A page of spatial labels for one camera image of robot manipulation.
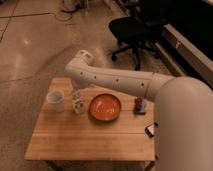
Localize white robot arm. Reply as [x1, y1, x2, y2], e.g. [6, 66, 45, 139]
[65, 50, 213, 171]

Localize white plastic cup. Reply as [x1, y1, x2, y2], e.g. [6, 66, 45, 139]
[46, 90, 64, 112]

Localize orange round bowl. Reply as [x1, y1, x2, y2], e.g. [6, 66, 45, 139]
[88, 93, 122, 122]

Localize wooden table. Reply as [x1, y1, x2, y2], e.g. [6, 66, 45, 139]
[25, 78, 154, 161]

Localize small red object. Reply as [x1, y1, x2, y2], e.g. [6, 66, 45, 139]
[133, 97, 146, 115]

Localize black office chair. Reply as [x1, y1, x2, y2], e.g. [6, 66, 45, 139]
[109, 0, 171, 71]

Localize long desk with white edge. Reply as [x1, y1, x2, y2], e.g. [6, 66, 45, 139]
[163, 0, 213, 89]

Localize floor cables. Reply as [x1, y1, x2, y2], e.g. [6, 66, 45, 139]
[53, 0, 88, 25]

